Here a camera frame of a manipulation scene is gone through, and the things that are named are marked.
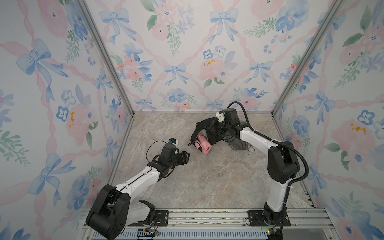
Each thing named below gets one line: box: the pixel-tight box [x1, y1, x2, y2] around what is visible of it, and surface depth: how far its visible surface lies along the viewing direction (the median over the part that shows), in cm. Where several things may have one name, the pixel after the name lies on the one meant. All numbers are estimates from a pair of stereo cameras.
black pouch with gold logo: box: [187, 117, 225, 152], surface depth 93 cm
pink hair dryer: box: [194, 133, 212, 155], surface depth 92 cm
